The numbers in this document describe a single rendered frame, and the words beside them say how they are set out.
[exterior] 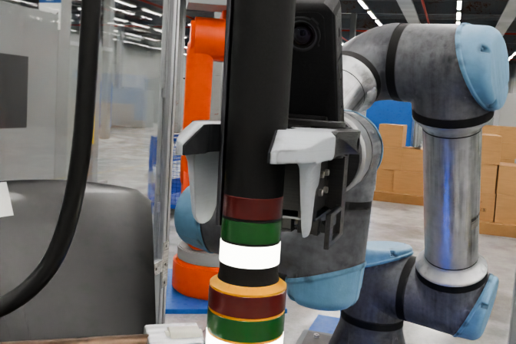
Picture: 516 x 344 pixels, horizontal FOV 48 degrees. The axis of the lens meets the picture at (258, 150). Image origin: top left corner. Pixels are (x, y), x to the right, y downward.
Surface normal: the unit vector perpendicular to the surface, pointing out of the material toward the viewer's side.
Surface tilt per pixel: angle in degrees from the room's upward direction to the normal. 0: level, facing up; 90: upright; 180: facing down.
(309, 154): 90
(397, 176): 90
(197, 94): 96
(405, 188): 90
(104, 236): 37
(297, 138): 42
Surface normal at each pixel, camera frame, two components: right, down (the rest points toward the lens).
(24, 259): 0.29, -0.67
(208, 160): 0.90, 0.16
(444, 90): -0.49, 0.46
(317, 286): -0.29, 0.11
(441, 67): -0.56, 0.18
